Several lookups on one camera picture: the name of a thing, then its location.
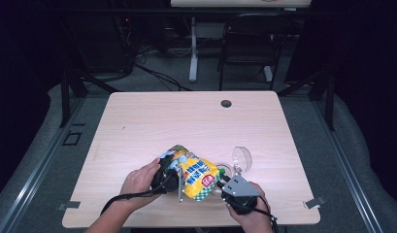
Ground grey tape strip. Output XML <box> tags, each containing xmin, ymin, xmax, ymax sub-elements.
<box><xmin>57</xmin><ymin>200</ymin><xmax>82</xmax><ymax>212</ymax></box>
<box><xmin>303</xmin><ymin>196</ymin><xmax>326</xmax><ymax>210</ymax></box>

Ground yellow spout pouch green cap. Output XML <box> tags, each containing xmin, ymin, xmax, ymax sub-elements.
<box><xmin>160</xmin><ymin>144</ymin><xmax>227</xmax><ymax>202</ymax></box>

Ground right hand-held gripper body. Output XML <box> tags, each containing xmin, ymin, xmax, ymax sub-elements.
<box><xmin>222</xmin><ymin>174</ymin><xmax>261</xmax><ymax>216</ymax></box>

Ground aluminium floor rail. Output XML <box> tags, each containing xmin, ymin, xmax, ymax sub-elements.
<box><xmin>311</xmin><ymin>96</ymin><xmax>384</xmax><ymax>233</ymax></box>
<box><xmin>0</xmin><ymin>96</ymin><xmax>87</xmax><ymax>233</ymax></box>

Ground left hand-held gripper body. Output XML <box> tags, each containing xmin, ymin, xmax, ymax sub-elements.
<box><xmin>150</xmin><ymin>166</ymin><xmax>184</xmax><ymax>204</ymax></box>

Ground person's left hand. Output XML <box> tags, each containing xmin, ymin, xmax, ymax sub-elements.
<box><xmin>119</xmin><ymin>157</ymin><xmax>161</xmax><ymax>208</ymax></box>

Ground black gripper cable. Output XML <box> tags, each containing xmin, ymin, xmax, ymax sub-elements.
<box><xmin>253</xmin><ymin>194</ymin><xmax>281</xmax><ymax>233</ymax></box>
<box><xmin>100</xmin><ymin>183</ymin><xmax>170</xmax><ymax>216</ymax></box>

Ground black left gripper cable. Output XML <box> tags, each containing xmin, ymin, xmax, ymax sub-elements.
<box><xmin>100</xmin><ymin>183</ymin><xmax>170</xmax><ymax>216</ymax></box>

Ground black floor cables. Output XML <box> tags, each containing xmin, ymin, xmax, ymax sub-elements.
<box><xmin>134</xmin><ymin>62</ymin><xmax>194</xmax><ymax>92</ymax></box>

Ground white desk leg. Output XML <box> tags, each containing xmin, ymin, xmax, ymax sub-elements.
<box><xmin>188</xmin><ymin>17</ymin><xmax>199</xmax><ymax>83</ymax></box>
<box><xmin>263</xmin><ymin>66</ymin><xmax>274</xmax><ymax>83</ymax></box>

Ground light wooden background desk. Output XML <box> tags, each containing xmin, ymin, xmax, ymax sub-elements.
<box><xmin>170</xmin><ymin>0</ymin><xmax>313</xmax><ymax>9</ymax></box>

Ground dark equipment cabinet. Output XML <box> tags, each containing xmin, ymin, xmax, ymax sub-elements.
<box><xmin>66</xmin><ymin>16</ymin><xmax>136</xmax><ymax>74</ymax></box>

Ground person's right hand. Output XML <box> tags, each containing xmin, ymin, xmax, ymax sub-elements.
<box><xmin>226</xmin><ymin>183</ymin><xmax>275</xmax><ymax>233</ymax></box>

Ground black folding chair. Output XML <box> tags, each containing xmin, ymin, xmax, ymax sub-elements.
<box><xmin>217</xmin><ymin>13</ymin><xmax>292</xmax><ymax>91</ymax></box>

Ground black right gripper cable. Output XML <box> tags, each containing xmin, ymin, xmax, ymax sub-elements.
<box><xmin>253</xmin><ymin>194</ymin><xmax>281</xmax><ymax>233</ymax></box>

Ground black metal stand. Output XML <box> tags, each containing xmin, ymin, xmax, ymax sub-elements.
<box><xmin>58</xmin><ymin>67</ymin><xmax>119</xmax><ymax>129</ymax></box>
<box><xmin>277</xmin><ymin>69</ymin><xmax>336</xmax><ymax>132</ymax></box>

